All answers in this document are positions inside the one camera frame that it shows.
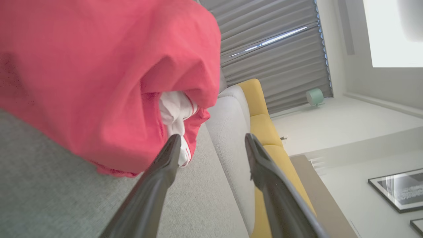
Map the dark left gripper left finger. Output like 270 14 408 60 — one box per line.
99 134 182 238

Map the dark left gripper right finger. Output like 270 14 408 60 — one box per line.
245 133 331 238

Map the red white Bulls jersey shirt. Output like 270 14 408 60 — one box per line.
0 0 222 178

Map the beige wooden board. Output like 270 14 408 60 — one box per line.
290 154 359 238

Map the yellow sofa cushion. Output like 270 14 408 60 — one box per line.
238 78 317 238

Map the grey fabric sofa cushion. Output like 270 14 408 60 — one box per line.
204 85 256 236

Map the large black framed picture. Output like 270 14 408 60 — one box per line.
367 168 423 214

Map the grey pleated curtain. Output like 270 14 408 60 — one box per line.
198 0 333 115

